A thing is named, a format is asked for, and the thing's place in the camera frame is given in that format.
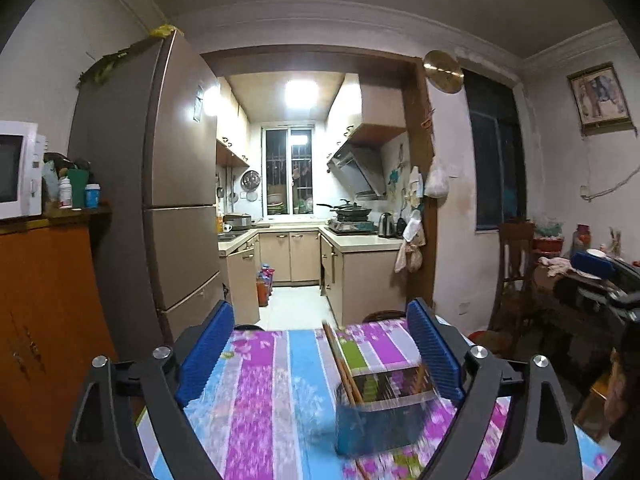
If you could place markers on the framed elephant picture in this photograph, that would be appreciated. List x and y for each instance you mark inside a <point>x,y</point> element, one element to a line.
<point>600,101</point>

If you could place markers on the blue perforated utensil holder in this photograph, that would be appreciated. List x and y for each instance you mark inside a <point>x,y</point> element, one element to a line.
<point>388,417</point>

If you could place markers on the white microwave oven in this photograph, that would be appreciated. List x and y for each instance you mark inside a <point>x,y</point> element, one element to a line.
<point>21,163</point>

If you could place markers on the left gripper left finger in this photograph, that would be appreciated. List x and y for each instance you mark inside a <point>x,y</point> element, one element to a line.
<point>102,441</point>

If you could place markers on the hanging white plastic bag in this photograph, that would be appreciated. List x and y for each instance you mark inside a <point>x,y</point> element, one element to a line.
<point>437,182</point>

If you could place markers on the wooden chair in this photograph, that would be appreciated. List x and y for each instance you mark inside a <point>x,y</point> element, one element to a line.
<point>513,296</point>

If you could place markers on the orange wooden cabinet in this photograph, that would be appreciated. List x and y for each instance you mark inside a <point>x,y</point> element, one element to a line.
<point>52,326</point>

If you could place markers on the black wok on stove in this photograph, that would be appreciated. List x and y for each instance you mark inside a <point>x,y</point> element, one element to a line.
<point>348,212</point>

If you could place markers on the dark window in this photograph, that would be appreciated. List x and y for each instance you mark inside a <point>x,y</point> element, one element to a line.
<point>498,152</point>

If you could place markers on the electric kettle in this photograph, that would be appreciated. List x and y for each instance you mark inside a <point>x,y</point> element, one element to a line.
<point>386,225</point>

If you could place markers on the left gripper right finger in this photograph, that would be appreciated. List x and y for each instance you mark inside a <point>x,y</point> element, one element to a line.
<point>538,440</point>

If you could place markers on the wooden chopstick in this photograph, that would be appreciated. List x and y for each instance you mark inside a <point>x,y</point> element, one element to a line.
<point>350,374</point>
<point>342,364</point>
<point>421,382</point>
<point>361,470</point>

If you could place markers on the hanging towel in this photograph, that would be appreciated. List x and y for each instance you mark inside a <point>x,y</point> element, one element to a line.
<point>409,257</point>

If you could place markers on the green container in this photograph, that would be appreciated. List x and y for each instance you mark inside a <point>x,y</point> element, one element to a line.
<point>78,180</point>

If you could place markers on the round gold wall clock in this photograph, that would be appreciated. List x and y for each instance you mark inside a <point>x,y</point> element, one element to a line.
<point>444,71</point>

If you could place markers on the floral striped tablecloth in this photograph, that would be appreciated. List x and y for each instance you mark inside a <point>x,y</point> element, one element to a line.
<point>268,408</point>

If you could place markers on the dark wooden dining table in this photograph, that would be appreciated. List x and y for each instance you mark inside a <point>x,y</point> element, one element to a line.
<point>575,304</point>

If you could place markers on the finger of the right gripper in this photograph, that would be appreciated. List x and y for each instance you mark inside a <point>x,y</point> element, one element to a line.
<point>622,276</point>

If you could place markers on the brown refrigerator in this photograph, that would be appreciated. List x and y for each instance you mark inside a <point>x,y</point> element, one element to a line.
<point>150,145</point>

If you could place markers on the kitchen window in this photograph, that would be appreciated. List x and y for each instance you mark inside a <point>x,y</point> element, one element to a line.
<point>287,171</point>

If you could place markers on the blue lidded cup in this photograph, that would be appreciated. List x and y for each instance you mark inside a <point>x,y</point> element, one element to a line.
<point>92,195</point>

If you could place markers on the white medicine bottle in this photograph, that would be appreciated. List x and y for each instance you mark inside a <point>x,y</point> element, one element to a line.
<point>65,193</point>

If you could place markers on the range hood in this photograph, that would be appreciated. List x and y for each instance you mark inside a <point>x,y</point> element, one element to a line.
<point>359,168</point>

